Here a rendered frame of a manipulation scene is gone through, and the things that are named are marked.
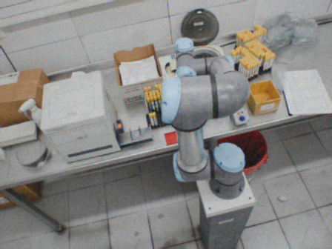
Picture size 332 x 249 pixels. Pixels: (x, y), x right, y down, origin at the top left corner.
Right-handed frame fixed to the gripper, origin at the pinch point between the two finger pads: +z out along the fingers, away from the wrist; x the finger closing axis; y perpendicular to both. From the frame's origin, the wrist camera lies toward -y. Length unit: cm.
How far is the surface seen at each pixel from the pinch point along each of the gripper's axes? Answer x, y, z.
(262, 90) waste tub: -41.2, 5.4, 8.7
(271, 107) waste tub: -40.9, -7.4, 7.8
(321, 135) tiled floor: -113, 19, 99
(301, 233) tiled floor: -64, -52, 99
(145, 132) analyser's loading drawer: 23.8, -7.0, 7.6
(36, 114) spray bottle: 76, 8, -4
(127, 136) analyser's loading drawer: 32.8, -7.6, 7.6
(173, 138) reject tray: 11.0, -11.2, 11.4
